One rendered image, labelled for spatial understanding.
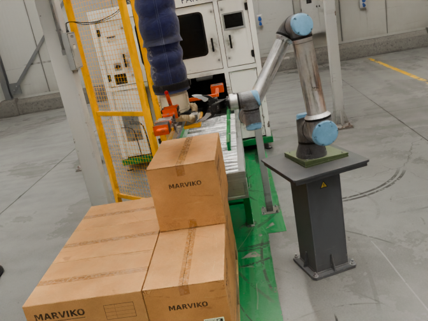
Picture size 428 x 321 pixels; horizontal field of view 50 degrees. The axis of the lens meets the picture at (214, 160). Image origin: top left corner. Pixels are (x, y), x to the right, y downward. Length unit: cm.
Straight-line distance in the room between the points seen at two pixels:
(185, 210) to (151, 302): 64
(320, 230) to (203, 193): 81
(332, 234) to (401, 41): 978
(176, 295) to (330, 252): 121
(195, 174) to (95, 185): 180
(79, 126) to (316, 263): 230
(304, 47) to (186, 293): 142
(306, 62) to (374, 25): 986
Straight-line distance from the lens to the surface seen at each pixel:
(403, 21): 1263
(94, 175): 425
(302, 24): 258
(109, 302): 237
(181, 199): 269
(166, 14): 270
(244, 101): 253
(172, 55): 272
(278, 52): 271
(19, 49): 1329
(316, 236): 301
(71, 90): 411
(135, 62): 398
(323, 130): 265
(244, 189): 337
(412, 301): 294
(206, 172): 262
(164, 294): 229
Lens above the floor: 173
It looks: 18 degrees down
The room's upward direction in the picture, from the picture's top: 10 degrees counter-clockwise
